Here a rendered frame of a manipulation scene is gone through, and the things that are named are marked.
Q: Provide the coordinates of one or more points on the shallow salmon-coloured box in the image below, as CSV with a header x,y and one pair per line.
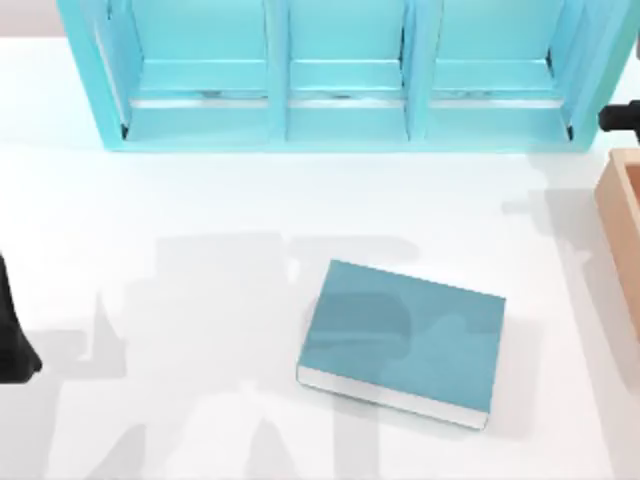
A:
x,y
616,220

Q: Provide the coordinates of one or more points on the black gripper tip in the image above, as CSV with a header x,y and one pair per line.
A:
x,y
14,345

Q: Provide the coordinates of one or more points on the light blue rack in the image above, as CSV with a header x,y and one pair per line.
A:
x,y
345,75

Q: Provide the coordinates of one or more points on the teal blue book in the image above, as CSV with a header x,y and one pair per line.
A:
x,y
405,340

